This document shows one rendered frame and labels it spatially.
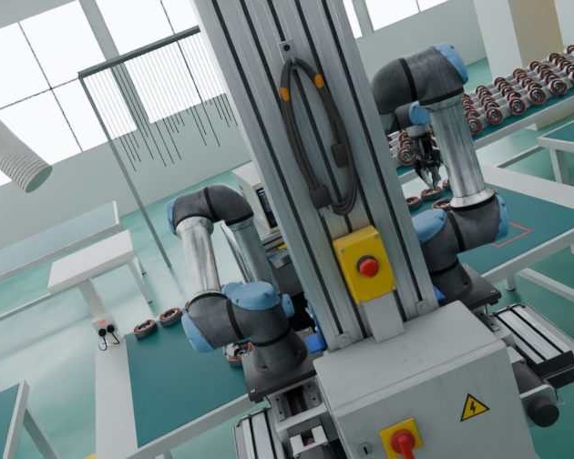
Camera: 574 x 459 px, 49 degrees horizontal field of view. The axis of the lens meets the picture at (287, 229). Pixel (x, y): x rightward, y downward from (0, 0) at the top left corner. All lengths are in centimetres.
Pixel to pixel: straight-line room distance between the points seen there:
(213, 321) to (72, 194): 714
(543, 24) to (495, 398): 519
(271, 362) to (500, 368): 68
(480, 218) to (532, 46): 454
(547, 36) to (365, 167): 510
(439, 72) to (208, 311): 84
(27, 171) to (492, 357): 222
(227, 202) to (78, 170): 682
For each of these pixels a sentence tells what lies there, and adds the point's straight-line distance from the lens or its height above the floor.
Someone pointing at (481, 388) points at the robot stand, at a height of 116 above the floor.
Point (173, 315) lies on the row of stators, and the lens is 296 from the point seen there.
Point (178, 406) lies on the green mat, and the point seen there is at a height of 75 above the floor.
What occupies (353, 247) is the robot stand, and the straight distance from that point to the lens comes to 120.
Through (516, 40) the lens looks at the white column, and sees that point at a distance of 606.
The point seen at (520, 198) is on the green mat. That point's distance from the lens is 299.
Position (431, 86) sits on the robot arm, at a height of 159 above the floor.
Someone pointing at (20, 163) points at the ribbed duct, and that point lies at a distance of 295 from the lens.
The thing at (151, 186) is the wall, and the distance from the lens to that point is 872.
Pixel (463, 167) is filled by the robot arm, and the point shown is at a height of 137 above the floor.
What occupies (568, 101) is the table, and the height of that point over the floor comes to 73.
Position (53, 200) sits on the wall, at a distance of 874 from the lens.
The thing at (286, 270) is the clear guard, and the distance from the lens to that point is 223.
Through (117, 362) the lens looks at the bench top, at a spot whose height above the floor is 75.
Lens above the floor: 193
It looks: 20 degrees down
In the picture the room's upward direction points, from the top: 21 degrees counter-clockwise
